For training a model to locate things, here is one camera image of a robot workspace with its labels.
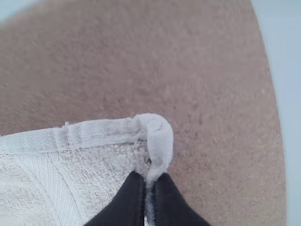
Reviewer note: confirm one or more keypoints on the pale towel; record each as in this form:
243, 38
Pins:
70, 164

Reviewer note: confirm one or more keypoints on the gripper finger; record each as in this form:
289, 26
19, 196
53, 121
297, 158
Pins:
169, 204
127, 204

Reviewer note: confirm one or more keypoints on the cork mat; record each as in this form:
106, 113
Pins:
164, 70

